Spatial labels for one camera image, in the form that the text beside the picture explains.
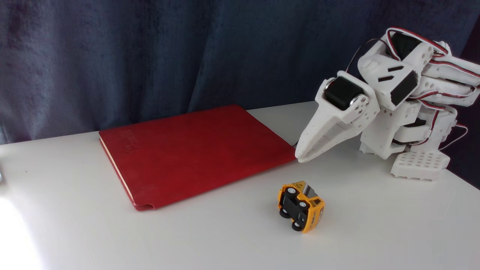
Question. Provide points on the red notebook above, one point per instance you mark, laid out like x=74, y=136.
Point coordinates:
x=187, y=150

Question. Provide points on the yellow toy truck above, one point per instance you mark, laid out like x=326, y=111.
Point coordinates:
x=311, y=215

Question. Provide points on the dark blue curtain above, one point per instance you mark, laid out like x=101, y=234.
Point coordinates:
x=112, y=56

